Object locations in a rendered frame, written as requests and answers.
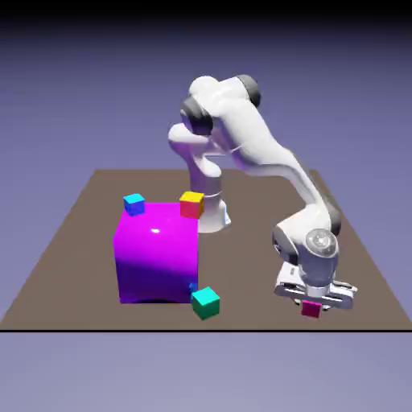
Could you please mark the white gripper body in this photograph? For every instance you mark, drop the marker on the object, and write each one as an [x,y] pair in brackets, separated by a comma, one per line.
[341,297]

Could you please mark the small magenta cube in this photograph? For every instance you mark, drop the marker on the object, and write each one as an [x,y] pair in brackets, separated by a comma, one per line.
[311,309]

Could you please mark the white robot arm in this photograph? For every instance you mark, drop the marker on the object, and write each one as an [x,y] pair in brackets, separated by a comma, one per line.
[254,135]

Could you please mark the small teal cube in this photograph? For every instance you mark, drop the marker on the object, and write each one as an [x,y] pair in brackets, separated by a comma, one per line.
[206,303]

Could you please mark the small yellow cube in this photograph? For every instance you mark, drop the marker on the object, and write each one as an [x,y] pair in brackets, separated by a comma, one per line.
[191,205]

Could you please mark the small blue cube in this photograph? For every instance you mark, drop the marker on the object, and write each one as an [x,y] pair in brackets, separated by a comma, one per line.
[134,204]

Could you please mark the large magenta box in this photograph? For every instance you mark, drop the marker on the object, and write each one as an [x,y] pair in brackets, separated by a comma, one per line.
[156,254]

